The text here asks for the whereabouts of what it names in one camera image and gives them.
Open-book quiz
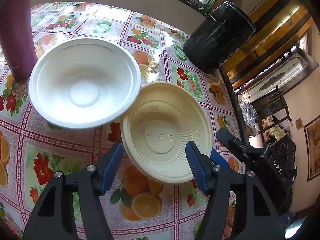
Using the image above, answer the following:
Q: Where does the dark wooden chair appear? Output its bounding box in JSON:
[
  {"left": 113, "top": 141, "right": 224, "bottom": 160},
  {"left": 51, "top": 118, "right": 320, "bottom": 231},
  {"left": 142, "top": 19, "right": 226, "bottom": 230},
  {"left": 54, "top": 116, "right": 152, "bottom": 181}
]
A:
[{"left": 250, "top": 85, "right": 293, "bottom": 140}]

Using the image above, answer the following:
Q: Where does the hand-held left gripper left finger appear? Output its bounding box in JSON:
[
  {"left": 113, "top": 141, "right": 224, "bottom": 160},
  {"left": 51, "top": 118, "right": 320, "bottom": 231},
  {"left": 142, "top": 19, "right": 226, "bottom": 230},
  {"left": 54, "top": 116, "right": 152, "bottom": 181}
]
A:
[{"left": 22, "top": 141, "right": 125, "bottom": 240}]

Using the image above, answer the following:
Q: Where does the purple thermos bottle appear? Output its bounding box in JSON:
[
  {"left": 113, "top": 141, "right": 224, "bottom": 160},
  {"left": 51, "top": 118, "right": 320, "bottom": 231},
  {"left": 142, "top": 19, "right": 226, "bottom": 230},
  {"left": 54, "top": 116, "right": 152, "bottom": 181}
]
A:
[{"left": 0, "top": 0, "right": 39, "bottom": 82}]

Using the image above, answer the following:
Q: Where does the floral fruit print tablecloth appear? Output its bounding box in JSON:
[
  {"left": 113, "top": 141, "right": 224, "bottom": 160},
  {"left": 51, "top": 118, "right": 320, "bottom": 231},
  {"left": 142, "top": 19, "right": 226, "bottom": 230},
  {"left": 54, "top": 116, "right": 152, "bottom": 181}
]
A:
[{"left": 0, "top": 1, "right": 247, "bottom": 240}]

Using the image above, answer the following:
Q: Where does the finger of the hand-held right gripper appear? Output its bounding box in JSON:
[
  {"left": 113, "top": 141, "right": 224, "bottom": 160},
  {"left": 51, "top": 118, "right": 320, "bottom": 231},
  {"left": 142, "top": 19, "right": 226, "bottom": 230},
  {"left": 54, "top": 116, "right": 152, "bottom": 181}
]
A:
[
  {"left": 216, "top": 129, "right": 269, "bottom": 163},
  {"left": 209, "top": 147, "right": 238, "bottom": 173}
]

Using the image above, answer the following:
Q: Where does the cream disposable bowl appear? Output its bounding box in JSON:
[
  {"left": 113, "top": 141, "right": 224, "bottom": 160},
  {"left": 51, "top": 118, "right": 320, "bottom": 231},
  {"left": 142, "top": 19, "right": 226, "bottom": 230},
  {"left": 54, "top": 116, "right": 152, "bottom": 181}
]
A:
[{"left": 120, "top": 81, "right": 213, "bottom": 185}]

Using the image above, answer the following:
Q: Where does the green bottle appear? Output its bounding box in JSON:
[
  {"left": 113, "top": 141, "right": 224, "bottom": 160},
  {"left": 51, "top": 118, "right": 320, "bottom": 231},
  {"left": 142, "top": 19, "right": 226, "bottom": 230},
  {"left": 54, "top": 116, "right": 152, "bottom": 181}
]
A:
[{"left": 204, "top": 0, "right": 217, "bottom": 13}]

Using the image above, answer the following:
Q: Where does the black round container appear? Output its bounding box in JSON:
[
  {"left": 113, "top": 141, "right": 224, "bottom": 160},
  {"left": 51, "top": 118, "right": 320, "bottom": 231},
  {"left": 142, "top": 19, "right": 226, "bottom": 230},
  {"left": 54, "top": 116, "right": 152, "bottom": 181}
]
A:
[{"left": 182, "top": 1, "right": 257, "bottom": 74}]

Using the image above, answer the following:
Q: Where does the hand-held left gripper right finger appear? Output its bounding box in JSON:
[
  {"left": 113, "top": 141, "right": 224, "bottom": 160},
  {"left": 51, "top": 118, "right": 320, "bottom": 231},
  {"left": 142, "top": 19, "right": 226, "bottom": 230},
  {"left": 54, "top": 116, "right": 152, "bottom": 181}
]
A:
[{"left": 185, "top": 141, "right": 287, "bottom": 240}]

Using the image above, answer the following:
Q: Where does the framed wall painting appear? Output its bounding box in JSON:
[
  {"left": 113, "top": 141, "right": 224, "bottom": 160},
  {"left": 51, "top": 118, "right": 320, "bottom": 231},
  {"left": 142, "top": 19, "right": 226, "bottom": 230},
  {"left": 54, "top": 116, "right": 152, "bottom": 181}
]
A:
[{"left": 303, "top": 116, "right": 320, "bottom": 182}]

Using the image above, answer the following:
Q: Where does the clear plastic bag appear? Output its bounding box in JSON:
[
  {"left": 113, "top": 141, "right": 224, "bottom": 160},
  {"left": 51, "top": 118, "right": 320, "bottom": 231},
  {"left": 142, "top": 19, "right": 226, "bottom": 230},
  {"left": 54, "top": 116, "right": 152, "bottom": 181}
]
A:
[{"left": 237, "top": 95, "right": 259, "bottom": 135}]

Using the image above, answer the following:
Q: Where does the white disposable bowl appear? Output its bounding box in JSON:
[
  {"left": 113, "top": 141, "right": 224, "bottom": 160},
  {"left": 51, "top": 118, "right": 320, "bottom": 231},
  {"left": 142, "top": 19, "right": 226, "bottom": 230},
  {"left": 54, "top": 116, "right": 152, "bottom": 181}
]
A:
[{"left": 28, "top": 38, "right": 142, "bottom": 130}]

